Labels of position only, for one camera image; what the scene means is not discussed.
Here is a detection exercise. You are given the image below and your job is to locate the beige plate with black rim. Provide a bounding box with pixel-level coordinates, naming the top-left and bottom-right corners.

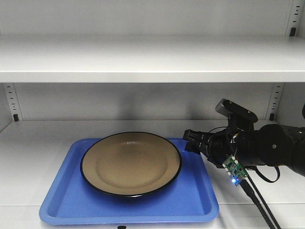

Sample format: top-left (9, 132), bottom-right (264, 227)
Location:
top-left (81, 132), bottom-right (182, 197)

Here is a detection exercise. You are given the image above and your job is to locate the slotted shelf rail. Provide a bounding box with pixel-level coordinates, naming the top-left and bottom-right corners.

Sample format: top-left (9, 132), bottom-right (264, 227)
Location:
top-left (265, 0), bottom-right (305, 121)
top-left (4, 83), bottom-right (23, 122)

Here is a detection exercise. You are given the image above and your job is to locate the black cable loop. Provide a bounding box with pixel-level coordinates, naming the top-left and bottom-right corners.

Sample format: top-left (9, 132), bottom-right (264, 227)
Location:
top-left (252, 166), bottom-right (281, 184)

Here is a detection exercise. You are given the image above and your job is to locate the blue plastic tray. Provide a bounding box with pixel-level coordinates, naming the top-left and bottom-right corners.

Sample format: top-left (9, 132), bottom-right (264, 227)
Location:
top-left (39, 138), bottom-right (219, 225)

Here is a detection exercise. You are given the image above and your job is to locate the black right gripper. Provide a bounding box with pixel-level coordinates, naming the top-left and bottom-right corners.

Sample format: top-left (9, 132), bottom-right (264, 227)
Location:
top-left (183, 114), bottom-right (253, 168)

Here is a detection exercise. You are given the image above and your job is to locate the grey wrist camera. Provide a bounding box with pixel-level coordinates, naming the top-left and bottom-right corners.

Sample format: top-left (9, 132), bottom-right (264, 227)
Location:
top-left (215, 98), bottom-right (258, 123)

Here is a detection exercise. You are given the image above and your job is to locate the white cabinet upper shelf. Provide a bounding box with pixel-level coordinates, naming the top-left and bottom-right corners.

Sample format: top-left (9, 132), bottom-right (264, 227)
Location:
top-left (0, 35), bottom-right (305, 83)

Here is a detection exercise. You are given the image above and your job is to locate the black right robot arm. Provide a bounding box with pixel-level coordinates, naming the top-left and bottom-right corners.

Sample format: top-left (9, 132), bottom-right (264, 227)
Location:
top-left (183, 99), bottom-right (305, 176)

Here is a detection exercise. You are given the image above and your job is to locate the right slotted shelf rail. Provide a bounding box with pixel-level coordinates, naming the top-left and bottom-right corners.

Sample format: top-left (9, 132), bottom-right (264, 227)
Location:
top-left (265, 0), bottom-right (305, 121)

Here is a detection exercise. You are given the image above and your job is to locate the green circuit board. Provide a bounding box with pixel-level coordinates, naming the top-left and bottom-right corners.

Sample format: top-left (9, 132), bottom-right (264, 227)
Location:
top-left (222, 155), bottom-right (248, 186)

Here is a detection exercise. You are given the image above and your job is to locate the left slotted shelf rail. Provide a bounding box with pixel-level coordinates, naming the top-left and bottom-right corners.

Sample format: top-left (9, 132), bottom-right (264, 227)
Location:
top-left (4, 83), bottom-right (23, 122)

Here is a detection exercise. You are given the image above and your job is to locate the black cable from board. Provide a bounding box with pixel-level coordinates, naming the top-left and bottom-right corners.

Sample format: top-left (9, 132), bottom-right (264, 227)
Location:
top-left (240, 175), bottom-right (283, 229)

